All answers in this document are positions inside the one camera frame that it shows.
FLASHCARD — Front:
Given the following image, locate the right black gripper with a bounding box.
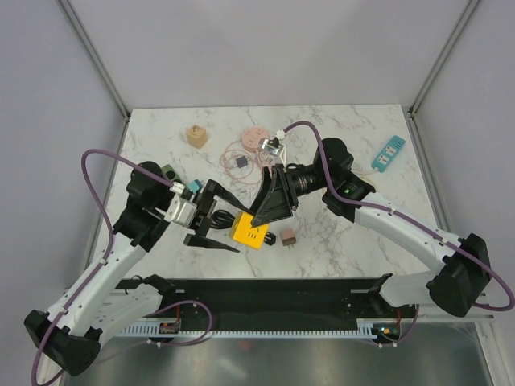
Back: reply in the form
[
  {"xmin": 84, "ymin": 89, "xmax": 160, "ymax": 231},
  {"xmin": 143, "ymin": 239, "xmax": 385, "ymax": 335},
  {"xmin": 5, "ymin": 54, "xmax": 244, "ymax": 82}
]
[{"xmin": 245, "ymin": 164, "xmax": 332, "ymax": 228}]

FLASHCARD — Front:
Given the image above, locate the teal plug adapter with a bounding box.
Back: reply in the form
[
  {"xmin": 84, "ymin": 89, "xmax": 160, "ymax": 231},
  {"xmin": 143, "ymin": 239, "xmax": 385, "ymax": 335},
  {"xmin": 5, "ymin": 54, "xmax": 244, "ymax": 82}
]
[{"xmin": 187, "ymin": 179, "xmax": 203, "ymax": 194}]

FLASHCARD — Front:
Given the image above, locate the yellow cube plug adapter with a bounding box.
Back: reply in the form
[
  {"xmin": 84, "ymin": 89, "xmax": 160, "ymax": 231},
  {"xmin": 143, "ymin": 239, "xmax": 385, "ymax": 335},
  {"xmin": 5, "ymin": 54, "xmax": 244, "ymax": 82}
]
[{"xmin": 229, "ymin": 212, "xmax": 269, "ymax": 249}]

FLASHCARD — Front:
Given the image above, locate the pink small plug adapter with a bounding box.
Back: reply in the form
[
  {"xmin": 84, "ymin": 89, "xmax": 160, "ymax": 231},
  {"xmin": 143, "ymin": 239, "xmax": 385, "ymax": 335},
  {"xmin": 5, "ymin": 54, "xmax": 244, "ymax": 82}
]
[{"xmin": 280, "ymin": 228, "xmax": 297, "ymax": 248}]

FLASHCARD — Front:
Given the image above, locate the green power strip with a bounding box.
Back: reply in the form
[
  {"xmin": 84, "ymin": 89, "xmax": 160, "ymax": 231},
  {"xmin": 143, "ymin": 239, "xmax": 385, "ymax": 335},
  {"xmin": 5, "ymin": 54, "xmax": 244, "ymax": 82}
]
[{"xmin": 162, "ymin": 164, "xmax": 182, "ymax": 183}]

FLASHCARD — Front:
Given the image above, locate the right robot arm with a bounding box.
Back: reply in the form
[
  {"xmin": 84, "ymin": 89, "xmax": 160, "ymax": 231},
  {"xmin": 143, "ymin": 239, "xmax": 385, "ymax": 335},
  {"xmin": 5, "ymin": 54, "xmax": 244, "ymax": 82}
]
[{"xmin": 250, "ymin": 138, "xmax": 491, "ymax": 318}]

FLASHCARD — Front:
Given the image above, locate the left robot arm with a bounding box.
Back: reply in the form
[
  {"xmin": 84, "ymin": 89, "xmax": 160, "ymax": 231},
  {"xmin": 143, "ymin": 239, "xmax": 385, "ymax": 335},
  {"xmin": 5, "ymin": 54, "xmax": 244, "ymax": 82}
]
[{"xmin": 23, "ymin": 161, "xmax": 246, "ymax": 378}]

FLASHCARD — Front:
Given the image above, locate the beige cube plug adapter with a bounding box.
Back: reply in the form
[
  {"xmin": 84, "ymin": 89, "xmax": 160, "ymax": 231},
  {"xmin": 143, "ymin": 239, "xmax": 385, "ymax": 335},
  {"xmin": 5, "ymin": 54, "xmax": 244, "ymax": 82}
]
[{"xmin": 186, "ymin": 125, "xmax": 208, "ymax": 149}]

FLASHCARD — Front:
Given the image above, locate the grey small cube adapter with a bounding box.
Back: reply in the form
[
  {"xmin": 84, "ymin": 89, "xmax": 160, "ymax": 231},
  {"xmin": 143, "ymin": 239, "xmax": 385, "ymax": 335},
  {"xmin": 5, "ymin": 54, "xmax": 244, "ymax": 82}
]
[{"xmin": 236, "ymin": 156, "xmax": 248, "ymax": 168}]

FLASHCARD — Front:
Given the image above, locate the pink round power strip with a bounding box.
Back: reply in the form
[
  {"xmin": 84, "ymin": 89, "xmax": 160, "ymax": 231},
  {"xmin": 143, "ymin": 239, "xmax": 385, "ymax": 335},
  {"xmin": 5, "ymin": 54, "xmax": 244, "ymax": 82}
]
[{"xmin": 241, "ymin": 126, "xmax": 270, "ymax": 153}]

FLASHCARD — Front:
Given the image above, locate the teal power strip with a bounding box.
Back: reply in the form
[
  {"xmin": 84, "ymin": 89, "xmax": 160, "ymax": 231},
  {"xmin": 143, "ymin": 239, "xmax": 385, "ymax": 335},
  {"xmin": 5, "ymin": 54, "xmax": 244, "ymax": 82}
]
[{"xmin": 371, "ymin": 135, "xmax": 406, "ymax": 173}]

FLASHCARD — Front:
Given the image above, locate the black coiled power cord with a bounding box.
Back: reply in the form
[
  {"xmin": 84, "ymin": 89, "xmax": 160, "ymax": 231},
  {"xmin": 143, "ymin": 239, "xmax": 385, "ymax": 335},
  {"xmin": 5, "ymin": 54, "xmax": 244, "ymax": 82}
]
[{"xmin": 210, "ymin": 209, "xmax": 278, "ymax": 247}]

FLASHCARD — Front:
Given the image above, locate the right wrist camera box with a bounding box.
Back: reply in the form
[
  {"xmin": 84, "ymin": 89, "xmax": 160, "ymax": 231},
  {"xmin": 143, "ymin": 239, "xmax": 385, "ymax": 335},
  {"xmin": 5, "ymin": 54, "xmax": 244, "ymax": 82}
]
[{"xmin": 259, "ymin": 138, "xmax": 286, "ymax": 166}]

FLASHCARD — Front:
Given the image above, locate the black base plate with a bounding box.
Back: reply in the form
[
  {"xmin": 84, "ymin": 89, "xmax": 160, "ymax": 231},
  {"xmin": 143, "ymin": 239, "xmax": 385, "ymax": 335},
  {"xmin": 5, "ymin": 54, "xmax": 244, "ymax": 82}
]
[{"xmin": 117, "ymin": 275, "xmax": 415, "ymax": 333}]

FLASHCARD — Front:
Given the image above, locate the white slotted cable duct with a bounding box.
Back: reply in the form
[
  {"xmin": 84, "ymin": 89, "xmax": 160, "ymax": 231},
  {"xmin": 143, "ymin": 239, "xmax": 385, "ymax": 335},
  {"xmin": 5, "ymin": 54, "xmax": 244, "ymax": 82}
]
[{"xmin": 116, "ymin": 319, "xmax": 399, "ymax": 339}]

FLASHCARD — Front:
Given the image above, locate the right aluminium frame post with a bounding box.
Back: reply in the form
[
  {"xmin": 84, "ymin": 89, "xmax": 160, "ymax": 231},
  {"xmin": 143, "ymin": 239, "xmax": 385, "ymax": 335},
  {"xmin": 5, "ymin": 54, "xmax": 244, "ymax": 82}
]
[{"xmin": 406, "ymin": 0, "xmax": 483, "ymax": 120}]

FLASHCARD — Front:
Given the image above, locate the aluminium frame post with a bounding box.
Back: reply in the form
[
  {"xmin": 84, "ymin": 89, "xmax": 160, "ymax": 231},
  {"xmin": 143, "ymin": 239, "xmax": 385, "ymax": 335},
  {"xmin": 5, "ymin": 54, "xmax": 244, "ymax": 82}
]
[
  {"xmin": 56, "ymin": 0, "xmax": 131, "ymax": 122},
  {"xmin": 406, "ymin": 0, "xmax": 483, "ymax": 120}
]

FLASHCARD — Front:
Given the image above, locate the left aluminium frame post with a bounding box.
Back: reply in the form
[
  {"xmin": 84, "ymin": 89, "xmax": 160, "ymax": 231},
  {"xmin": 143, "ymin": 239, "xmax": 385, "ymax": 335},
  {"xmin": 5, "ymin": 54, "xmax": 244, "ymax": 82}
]
[{"xmin": 56, "ymin": 0, "xmax": 131, "ymax": 122}]

